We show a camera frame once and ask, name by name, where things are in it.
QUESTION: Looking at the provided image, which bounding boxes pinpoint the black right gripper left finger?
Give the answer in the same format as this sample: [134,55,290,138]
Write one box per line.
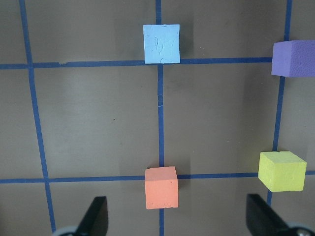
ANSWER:
[76,196,109,236]

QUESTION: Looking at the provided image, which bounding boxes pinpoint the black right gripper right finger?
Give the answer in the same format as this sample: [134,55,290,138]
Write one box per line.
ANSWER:
[246,194,289,236]

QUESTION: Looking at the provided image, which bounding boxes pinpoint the light blue foam block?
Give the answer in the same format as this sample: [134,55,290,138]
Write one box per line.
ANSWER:
[143,24,180,64]

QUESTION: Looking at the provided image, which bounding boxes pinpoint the yellow foam block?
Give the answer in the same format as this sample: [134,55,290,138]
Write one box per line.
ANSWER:
[258,151,307,192]

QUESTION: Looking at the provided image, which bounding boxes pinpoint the orange foam block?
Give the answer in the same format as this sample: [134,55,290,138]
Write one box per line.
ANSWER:
[145,166,179,209]

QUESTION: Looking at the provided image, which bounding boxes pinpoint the dark purple foam block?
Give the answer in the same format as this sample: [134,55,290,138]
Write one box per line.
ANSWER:
[271,40,315,78]

